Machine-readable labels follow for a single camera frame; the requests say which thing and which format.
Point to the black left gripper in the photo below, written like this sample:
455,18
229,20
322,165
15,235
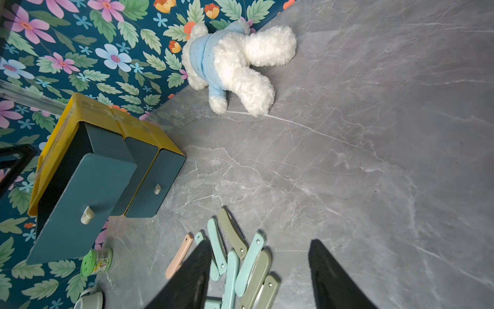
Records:
23,155

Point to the green lidded small jar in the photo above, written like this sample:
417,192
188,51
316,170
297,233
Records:
96,262

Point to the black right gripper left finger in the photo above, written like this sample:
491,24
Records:
188,287

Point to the white round timer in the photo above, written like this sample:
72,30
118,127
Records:
90,299

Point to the mint knife horizontal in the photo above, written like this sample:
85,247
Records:
213,303

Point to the yellow drawer cabinet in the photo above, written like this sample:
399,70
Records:
144,141

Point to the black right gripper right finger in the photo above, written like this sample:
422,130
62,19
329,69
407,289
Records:
332,286

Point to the white teddy bear blue shirt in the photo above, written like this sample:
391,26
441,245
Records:
224,61

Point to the mint knife right slanted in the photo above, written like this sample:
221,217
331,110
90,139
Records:
243,277

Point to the olive knife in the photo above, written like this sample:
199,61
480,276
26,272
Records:
260,272
227,224
268,293

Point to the mint knife centre upright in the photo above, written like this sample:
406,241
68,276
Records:
228,299

